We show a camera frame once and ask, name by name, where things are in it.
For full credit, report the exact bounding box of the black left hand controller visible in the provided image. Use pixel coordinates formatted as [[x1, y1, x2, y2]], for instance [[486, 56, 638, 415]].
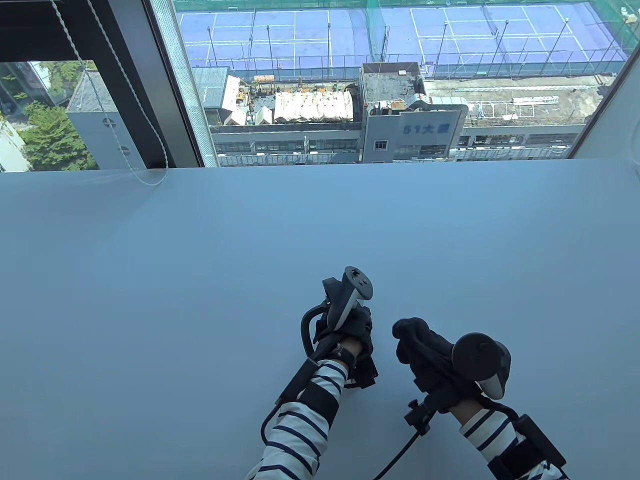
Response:
[[300, 266, 375, 359]]

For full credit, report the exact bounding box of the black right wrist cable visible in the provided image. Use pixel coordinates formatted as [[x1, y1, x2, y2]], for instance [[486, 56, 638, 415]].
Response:
[[372, 398, 437, 480]]

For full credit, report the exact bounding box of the dark window frame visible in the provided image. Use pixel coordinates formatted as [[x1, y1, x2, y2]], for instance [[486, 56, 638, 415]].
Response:
[[0, 0, 207, 172]]

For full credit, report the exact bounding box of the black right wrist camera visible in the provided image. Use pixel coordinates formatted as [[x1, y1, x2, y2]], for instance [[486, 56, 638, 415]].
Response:
[[514, 414, 569, 470]]

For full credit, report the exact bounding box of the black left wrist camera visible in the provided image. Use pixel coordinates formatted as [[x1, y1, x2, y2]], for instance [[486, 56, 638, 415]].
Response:
[[276, 356, 322, 404]]

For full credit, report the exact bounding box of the black hand controller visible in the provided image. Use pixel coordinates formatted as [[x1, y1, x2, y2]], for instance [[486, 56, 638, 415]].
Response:
[[300, 266, 375, 359], [451, 332, 512, 401]]

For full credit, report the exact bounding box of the person's left forearm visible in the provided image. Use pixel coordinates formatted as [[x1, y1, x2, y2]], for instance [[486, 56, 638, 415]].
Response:
[[245, 342, 365, 480]]

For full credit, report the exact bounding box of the black right hand controller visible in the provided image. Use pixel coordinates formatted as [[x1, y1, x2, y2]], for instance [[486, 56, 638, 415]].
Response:
[[451, 332, 512, 401]]

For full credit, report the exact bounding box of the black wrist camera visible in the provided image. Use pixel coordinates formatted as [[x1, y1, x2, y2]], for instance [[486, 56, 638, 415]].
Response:
[[276, 356, 322, 404], [514, 414, 569, 470]]

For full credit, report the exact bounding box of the person's right hand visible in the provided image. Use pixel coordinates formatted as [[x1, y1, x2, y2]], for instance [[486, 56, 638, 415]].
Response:
[[392, 317, 482, 414]]

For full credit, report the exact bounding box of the white blind cord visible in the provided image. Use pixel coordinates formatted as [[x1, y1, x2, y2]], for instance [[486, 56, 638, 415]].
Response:
[[50, 0, 170, 188]]

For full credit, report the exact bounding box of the person's left hand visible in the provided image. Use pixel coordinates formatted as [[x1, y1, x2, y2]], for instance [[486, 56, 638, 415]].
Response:
[[312, 299, 379, 390]]

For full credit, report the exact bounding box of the person's right forearm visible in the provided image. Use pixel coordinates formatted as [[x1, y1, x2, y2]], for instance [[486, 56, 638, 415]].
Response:
[[447, 399, 570, 480]]

